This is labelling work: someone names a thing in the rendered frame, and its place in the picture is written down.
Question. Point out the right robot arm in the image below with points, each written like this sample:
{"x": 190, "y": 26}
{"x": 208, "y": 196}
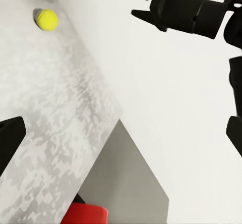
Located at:
{"x": 202, "y": 17}

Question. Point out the tennis ball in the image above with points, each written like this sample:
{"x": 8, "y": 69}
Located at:
{"x": 47, "y": 20}

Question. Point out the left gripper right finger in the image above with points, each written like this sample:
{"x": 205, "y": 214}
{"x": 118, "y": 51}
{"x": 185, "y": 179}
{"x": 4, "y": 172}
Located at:
{"x": 234, "y": 132}

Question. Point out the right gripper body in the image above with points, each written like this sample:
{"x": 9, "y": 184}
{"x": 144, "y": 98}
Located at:
{"x": 176, "y": 14}

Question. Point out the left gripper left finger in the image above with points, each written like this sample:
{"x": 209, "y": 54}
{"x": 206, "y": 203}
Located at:
{"x": 12, "y": 133}

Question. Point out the desk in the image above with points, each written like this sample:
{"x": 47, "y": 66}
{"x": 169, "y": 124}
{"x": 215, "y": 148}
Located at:
{"x": 76, "y": 148}

